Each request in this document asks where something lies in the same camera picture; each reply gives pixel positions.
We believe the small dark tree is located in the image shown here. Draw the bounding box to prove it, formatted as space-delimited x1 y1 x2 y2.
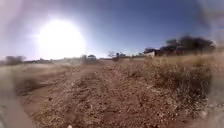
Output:
112 51 127 61

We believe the red-brown dirt track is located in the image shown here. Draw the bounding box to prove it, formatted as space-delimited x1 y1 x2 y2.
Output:
13 59 214 128

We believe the white building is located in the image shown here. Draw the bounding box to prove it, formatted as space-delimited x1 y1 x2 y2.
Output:
143 50 156 59

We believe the dry yellow grass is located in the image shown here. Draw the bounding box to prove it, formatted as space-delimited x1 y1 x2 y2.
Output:
0 61 73 89
116 53 224 114

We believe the group of dark trees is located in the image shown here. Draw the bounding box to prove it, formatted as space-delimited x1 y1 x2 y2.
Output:
159 34 217 56

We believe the dark bush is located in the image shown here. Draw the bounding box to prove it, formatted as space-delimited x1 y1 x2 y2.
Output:
5 55 27 66

